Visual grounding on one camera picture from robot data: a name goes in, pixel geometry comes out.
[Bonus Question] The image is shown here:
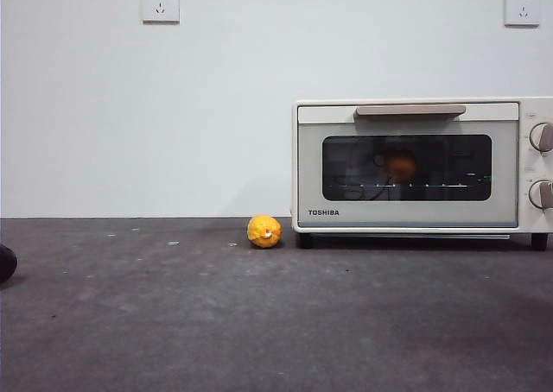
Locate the glass oven door with handle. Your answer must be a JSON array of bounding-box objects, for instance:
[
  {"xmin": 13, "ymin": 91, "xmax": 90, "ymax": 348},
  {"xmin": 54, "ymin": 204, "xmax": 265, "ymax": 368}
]
[{"xmin": 296, "ymin": 102, "xmax": 519, "ymax": 229}]

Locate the brown potato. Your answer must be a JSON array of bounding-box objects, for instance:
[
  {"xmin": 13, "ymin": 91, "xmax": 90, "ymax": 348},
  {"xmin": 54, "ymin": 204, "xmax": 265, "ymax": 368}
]
[{"xmin": 385, "ymin": 149, "xmax": 418, "ymax": 182}]

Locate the white Toshiba toaster oven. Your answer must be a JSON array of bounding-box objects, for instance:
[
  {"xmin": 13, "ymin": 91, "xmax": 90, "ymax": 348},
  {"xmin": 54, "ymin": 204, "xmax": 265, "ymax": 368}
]
[{"xmin": 291, "ymin": 97, "xmax": 553, "ymax": 251}]

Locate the beige round oven knob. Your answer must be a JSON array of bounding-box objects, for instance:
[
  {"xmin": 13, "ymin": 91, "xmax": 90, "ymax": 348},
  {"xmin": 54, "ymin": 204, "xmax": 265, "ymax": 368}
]
[
  {"xmin": 530, "ymin": 122, "xmax": 553, "ymax": 154},
  {"xmin": 528, "ymin": 179, "xmax": 553, "ymax": 210}
]

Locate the dark purple eggplant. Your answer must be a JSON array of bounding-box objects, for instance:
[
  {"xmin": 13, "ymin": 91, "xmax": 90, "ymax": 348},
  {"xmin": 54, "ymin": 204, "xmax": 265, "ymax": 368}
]
[{"xmin": 0, "ymin": 244, "xmax": 18, "ymax": 284}]

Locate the metal wire oven rack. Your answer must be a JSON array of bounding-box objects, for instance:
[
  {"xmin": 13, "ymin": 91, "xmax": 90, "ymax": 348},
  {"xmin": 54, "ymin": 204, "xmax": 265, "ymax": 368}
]
[{"xmin": 326, "ymin": 182, "xmax": 489, "ymax": 190}]

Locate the white wall power socket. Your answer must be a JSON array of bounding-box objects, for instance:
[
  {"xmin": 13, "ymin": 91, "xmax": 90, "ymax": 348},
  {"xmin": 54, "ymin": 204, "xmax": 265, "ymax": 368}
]
[
  {"xmin": 142, "ymin": 0, "xmax": 181, "ymax": 25},
  {"xmin": 504, "ymin": 0, "xmax": 541, "ymax": 28}
]

